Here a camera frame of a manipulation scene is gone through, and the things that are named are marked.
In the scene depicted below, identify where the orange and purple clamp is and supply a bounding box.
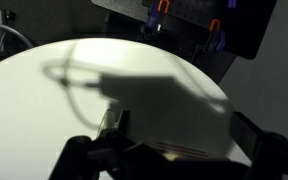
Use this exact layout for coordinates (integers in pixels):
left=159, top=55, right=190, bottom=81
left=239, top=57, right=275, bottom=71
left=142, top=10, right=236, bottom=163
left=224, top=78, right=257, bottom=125
left=137, top=0, right=172, bottom=42
left=193, top=18, right=227, bottom=55

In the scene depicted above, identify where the white cable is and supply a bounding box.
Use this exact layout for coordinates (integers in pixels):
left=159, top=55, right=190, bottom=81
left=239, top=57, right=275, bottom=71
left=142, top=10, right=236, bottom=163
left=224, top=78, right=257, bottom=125
left=0, top=23, right=35, bottom=65

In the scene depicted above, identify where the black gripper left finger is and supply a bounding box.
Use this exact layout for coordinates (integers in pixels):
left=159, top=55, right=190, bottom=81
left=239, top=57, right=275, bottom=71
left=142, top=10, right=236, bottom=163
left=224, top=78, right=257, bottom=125
left=48, top=109, right=145, bottom=180

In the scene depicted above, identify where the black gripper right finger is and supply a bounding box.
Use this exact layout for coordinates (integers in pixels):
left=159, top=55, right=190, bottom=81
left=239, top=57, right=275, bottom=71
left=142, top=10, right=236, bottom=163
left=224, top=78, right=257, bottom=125
left=230, top=111, right=288, bottom=180

